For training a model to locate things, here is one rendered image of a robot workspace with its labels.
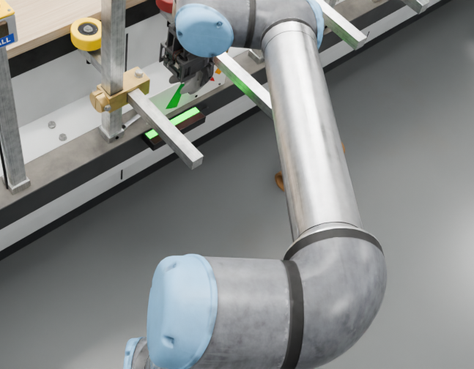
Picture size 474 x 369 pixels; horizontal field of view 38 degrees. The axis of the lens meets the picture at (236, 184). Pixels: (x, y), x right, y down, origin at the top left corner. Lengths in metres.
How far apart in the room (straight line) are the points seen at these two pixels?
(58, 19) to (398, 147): 1.59
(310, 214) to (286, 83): 0.25
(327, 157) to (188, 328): 0.31
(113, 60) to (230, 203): 1.10
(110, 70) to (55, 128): 0.37
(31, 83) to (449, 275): 1.59
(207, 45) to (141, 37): 0.79
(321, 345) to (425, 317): 1.77
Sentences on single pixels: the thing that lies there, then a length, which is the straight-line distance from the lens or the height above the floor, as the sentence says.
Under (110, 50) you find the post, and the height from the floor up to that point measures 1.00.
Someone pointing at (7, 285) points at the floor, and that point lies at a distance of 2.30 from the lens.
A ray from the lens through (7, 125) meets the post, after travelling 1.45.
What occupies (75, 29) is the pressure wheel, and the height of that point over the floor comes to 0.91.
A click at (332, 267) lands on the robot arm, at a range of 0.72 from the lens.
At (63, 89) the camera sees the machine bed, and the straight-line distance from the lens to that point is 1.84.
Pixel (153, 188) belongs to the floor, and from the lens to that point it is 2.47.
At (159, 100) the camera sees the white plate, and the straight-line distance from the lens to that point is 1.70.
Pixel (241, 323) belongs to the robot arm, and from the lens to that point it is 0.68.
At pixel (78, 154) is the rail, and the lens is 1.68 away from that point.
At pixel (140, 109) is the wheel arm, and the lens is 1.57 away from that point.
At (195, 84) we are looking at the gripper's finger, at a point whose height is 1.01.
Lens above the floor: 2.04
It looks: 54 degrees down
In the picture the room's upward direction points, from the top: 16 degrees clockwise
